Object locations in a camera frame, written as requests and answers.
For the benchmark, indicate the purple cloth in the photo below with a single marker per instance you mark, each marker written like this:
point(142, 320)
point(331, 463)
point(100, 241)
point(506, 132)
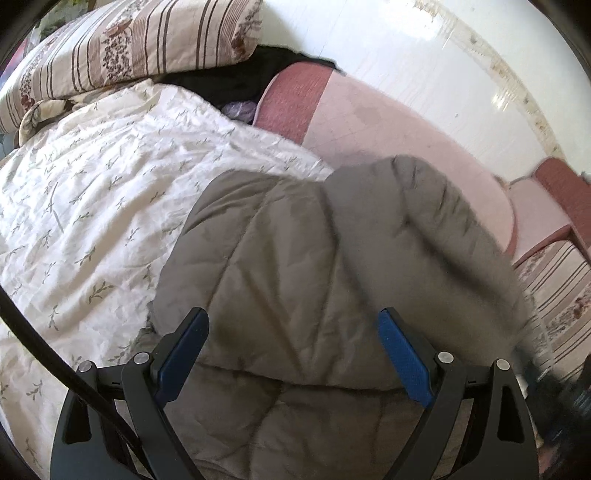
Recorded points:
point(240, 110)

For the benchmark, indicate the black cloth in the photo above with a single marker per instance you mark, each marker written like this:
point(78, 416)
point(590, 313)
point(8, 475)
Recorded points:
point(240, 78)

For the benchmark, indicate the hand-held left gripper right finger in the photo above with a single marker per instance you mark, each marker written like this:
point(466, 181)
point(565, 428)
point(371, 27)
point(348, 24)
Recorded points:
point(406, 355)

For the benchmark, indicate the white leaf-print blanket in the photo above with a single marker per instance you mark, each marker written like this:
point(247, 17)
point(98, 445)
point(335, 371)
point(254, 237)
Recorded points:
point(92, 207)

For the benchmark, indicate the pink and red blanket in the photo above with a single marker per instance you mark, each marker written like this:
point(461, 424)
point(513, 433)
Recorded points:
point(392, 134)

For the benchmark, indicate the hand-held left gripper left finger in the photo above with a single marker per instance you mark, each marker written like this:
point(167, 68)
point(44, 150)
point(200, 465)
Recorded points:
point(182, 355)

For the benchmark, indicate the olive quilted jacket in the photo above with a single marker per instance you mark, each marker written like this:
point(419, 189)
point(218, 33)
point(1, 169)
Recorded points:
point(300, 258)

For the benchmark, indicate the striped floral pillow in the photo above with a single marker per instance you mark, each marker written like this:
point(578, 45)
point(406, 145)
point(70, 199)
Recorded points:
point(129, 46)

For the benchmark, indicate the pink and red cushion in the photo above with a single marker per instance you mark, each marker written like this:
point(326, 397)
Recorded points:
point(554, 198)

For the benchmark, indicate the green patterned thing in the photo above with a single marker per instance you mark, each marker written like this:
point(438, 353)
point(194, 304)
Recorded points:
point(62, 8)

